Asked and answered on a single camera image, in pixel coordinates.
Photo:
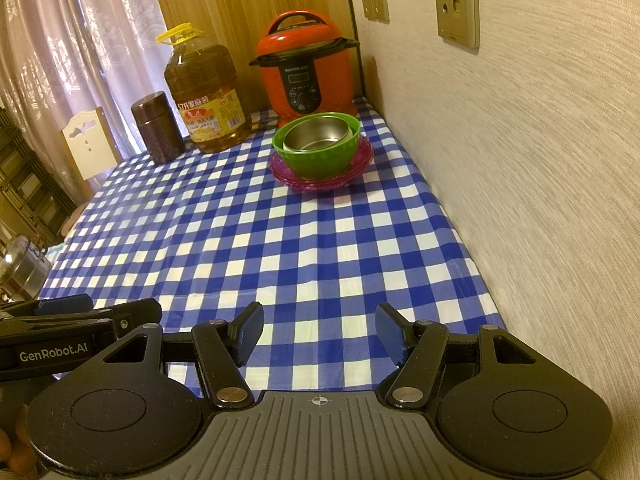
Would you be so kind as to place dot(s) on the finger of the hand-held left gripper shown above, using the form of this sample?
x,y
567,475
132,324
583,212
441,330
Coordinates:
x,y
135,312
65,304

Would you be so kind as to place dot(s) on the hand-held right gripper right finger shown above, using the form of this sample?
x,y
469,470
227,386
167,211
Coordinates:
x,y
390,334

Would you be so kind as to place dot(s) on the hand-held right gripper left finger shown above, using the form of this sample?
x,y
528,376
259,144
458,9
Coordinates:
x,y
247,336

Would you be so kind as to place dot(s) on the green plastic bowl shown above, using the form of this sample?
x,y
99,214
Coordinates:
x,y
320,161

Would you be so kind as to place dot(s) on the stainless steel bowl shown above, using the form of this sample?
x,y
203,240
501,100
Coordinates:
x,y
315,135

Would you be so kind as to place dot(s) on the person's left hand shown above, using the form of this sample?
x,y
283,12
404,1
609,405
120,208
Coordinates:
x,y
15,452

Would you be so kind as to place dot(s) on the blue white checkered tablecloth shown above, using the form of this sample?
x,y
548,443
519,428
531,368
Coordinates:
x,y
300,240

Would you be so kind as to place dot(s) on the dark wooden shelf rack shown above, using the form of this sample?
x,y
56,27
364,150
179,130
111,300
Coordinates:
x,y
25,185

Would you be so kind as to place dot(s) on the white wooden chair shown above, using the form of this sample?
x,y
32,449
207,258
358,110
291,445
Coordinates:
x,y
87,150

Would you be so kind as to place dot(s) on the brown cylindrical canister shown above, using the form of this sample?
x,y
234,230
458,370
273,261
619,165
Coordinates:
x,y
157,130

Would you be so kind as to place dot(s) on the large cooking oil bottle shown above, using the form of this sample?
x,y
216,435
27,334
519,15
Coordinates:
x,y
200,85

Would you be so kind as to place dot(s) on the red electric pressure cooker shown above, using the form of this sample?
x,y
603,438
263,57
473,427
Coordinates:
x,y
274,91

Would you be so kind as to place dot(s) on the pale sheer curtain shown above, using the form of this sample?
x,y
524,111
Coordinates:
x,y
75,35

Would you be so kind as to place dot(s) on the beige wall socket plate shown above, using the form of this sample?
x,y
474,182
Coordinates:
x,y
457,10

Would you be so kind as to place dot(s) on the beige wall light switch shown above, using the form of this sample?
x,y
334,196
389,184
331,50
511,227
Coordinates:
x,y
375,0

